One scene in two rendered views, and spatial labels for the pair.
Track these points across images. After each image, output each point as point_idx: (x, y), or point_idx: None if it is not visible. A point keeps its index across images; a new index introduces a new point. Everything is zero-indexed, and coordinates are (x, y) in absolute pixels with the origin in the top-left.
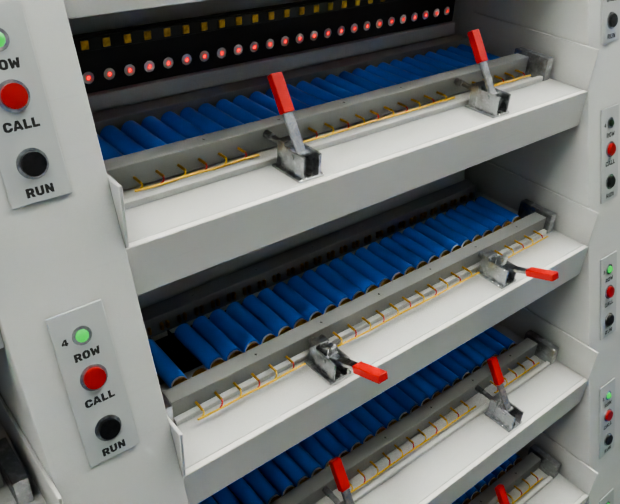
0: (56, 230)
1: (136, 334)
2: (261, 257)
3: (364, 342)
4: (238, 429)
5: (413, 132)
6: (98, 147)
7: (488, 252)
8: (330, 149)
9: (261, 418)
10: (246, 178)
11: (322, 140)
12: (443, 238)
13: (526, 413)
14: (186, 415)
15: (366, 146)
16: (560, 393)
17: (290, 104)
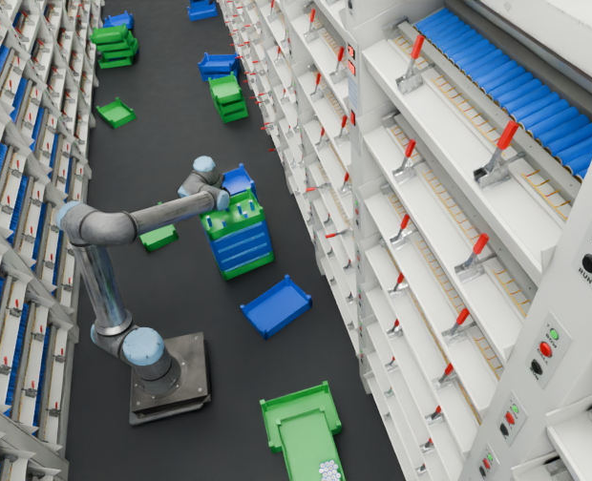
0: (299, 113)
1: (304, 137)
2: None
3: (331, 197)
4: (315, 173)
5: (335, 171)
6: (301, 108)
7: (349, 228)
8: (330, 153)
9: (316, 177)
10: (322, 138)
11: (332, 150)
12: None
13: (348, 278)
14: (320, 163)
15: (329, 160)
16: (353, 292)
17: (321, 134)
